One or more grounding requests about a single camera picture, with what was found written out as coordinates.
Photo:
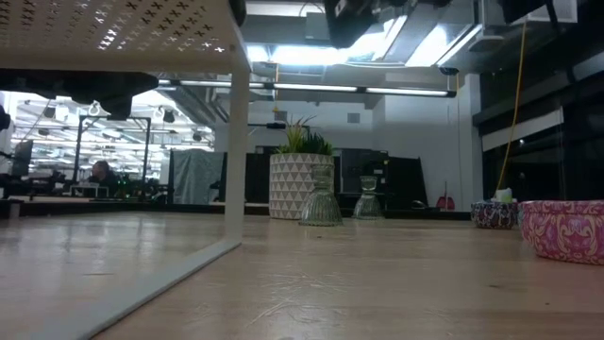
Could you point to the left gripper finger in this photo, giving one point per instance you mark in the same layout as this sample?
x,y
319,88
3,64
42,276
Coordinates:
x,y
147,82

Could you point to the grey ceiling duct box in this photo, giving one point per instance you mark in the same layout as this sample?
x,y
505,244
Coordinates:
x,y
320,26

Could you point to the white green bottle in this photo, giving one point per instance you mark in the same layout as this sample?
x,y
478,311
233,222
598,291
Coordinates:
x,y
504,195

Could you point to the black computer monitor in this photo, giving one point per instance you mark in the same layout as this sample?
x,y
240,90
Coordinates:
x,y
21,158

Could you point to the red dustpan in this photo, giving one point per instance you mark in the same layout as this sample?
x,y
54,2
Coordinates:
x,y
445,203

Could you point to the black boom pole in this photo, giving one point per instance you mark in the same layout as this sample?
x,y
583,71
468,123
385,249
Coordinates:
x,y
276,125

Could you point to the black frame stand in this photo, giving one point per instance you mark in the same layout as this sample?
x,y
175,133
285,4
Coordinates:
x,y
146,156

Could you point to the black equipment cabinet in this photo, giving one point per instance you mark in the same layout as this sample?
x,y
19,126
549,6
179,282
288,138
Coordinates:
x,y
401,184

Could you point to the pink ball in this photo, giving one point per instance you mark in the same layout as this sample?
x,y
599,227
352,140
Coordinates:
x,y
566,231

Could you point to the long linear ceiling light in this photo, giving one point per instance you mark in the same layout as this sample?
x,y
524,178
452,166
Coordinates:
x,y
311,88

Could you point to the person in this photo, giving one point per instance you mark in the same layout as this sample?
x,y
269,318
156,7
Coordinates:
x,y
101,177

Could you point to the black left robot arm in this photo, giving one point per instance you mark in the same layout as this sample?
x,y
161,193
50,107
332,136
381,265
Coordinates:
x,y
47,82

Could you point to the potted plant patterned white pot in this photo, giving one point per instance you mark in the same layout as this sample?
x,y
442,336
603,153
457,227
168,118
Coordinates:
x,y
292,189

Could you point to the white perforated metal shelf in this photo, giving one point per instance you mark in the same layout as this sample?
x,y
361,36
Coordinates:
x,y
141,52

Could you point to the black partition panel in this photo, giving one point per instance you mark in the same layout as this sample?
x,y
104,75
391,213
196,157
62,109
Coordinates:
x,y
257,179

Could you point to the grey cloth cover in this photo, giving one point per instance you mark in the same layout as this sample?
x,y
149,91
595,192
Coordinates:
x,y
196,177

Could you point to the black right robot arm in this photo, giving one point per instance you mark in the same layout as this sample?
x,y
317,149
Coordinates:
x,y
347,21

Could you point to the ribbed glass candlestick holder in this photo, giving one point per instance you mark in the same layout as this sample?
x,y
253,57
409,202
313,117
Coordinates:
x,y
321,208
367,205

